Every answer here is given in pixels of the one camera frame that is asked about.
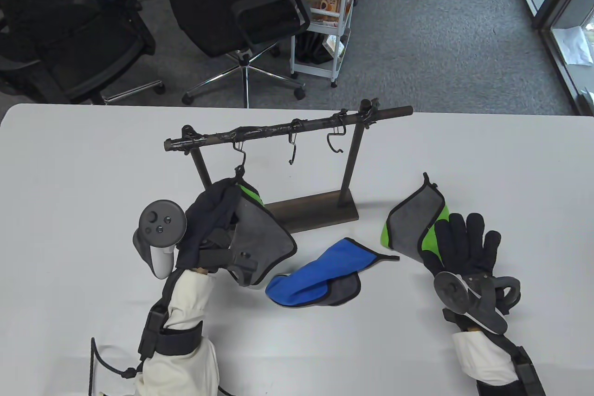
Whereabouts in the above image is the black forearm sensor box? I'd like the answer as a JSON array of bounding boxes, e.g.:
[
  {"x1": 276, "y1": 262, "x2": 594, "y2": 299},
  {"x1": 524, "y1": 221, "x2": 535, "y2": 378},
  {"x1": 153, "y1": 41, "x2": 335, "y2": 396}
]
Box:
[
  {"x1": 138, "y1": 305, "x2": 205, "y2": 362},
  {"x1": 508, "y1": 345, "x2": 546, "y2": 396}
]

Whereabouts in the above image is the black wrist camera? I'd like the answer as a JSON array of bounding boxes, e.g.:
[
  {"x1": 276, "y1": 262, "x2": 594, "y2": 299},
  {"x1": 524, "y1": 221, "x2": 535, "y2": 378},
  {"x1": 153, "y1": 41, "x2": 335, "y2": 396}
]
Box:
[{"x1": 200, "y1": 247, "x2": 259, "y2": 288}]

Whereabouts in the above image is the black bag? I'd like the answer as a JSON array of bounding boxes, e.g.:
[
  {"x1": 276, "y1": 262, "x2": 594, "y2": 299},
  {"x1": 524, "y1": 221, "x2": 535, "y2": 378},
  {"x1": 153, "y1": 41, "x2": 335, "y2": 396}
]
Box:
[{"x1": 296, "y1": 33, "x2": 336, "y2": 65}]

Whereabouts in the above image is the dark wooden hanging rack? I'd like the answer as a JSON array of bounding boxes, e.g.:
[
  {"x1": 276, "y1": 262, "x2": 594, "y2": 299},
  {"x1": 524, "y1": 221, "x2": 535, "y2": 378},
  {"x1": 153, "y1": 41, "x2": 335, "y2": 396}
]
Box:
[{"x1": 163, "y1": 99, "x2": 413, "y2": 234}]

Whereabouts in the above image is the white rolling cart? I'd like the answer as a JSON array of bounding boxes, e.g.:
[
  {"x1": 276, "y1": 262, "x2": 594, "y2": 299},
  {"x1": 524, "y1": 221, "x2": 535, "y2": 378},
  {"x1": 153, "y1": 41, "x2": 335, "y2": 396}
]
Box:
[{"x1": 290, "y1": 0, "x2": 362, "y2": 88}]

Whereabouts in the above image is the person's right hand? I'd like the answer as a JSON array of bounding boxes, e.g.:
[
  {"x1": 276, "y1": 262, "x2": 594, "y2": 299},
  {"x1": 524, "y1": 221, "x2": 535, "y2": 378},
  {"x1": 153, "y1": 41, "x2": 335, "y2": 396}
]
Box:
[{"x1": 420, "y1": 214, "x2": 503, "y2": 276}]

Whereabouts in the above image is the grey VR controller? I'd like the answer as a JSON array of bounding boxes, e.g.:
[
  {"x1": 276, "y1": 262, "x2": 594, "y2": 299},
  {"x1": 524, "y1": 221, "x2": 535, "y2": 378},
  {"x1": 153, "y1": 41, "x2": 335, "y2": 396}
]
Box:
[
  {"x1": 433, "y1": 271, "x2": 521, "y2": 335},
  {"x1": 132, "y1": 200, "x2": 187, "y2": 279}
]

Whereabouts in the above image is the blue grey hand towel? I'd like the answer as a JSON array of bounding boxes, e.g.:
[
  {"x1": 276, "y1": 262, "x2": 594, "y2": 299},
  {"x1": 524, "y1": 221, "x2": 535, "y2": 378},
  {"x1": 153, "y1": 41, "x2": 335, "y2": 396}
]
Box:
[{"x1": 265, "y1": 238, "x2": 400, "y2": 308}]

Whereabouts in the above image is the person's left forearm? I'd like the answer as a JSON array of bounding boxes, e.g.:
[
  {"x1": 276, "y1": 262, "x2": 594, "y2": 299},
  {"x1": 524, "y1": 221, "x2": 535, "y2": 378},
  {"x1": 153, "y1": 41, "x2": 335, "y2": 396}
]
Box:
[{"x1": 135, "y1": 268, "x2": 221, "y2": 396}]

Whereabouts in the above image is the white paper sheet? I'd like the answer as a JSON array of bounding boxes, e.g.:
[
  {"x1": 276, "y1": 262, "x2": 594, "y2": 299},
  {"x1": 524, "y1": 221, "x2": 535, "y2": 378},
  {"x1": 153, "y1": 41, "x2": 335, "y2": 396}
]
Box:
[{"x1": 552, "y1": 27, "x2": 594, "y2": 66}]

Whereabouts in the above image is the person's left hand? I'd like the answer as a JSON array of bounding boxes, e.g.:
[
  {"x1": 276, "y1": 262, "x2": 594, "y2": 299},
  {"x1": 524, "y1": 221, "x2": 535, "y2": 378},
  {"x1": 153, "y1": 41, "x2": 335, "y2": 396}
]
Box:
[{"x1": 176, "y1": 177, "x2": 242, "y2": 271}]

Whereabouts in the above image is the black cable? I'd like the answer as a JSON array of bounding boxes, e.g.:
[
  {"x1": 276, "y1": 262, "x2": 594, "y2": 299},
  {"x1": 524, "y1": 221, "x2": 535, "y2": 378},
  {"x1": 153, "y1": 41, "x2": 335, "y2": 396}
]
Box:
[{"x1": 88, "y1": 337, "x2": 142, "y2": 396}]

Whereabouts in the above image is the black mesh office chair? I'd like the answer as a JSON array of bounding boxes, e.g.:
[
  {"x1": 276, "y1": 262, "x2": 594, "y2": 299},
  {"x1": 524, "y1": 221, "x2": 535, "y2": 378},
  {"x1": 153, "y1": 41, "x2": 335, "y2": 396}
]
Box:
[
  {"x1": 0, "y1": 0, "x2": 167, "y2": 105},
  {"x1": 168, "y1": 0, "x2": 312, "y2": 109}
]

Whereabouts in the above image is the green grey hand towel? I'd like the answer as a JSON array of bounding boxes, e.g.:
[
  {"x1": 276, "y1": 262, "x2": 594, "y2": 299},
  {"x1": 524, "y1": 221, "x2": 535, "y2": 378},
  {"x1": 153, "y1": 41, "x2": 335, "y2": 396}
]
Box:
[
  {"x1": 230, "y1": 166, "x2": 297, "y2": 287},
  {"x1": 381, "y1": 172, "x2": 451, "y2": 266}
]

